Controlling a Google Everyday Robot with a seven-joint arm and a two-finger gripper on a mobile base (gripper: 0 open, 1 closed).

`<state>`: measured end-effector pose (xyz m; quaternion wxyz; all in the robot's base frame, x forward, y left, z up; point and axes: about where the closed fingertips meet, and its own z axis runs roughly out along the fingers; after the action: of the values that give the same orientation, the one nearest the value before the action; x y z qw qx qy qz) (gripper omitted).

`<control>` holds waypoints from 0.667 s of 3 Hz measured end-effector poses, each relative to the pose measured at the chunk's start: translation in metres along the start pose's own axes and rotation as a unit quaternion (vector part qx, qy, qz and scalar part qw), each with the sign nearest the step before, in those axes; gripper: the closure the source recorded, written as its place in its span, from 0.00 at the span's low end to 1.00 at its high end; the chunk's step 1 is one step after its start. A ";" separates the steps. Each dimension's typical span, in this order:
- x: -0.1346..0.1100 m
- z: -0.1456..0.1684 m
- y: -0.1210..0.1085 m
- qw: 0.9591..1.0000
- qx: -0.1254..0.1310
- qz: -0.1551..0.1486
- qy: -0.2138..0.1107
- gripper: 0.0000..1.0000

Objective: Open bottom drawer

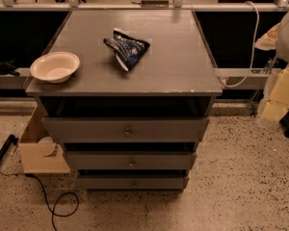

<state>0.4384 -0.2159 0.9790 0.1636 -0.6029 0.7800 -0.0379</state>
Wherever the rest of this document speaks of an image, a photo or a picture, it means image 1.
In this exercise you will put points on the grey middle drawer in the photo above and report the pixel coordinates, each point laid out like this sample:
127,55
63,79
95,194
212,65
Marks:
129,160

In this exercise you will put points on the blue crumpled chip bag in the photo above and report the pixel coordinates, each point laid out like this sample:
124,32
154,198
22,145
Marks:
128,50

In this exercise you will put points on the black object on rail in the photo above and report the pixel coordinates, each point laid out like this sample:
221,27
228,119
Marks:
8,68

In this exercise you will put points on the grey wooden drawer cabinet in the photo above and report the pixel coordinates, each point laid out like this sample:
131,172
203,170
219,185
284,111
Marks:
173,79

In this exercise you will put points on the black pole on floor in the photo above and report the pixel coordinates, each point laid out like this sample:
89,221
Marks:
11,140

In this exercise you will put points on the cardboard box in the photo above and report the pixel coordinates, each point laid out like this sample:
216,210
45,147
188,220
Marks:
39,153

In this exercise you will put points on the grey drawer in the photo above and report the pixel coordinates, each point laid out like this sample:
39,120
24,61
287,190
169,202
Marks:
110,129
134,183
129,160

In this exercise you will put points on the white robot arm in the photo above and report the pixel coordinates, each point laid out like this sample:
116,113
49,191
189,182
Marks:
277,38

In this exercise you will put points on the grey bottom drawer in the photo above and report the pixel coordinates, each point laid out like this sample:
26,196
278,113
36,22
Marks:
134,183

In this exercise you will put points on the grey top drawer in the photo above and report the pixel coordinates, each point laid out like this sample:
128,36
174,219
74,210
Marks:
110,129

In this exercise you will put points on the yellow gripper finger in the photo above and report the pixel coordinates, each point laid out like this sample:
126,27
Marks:
275,104

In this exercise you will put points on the white bowl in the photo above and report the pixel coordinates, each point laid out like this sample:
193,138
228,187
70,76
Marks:
55,67

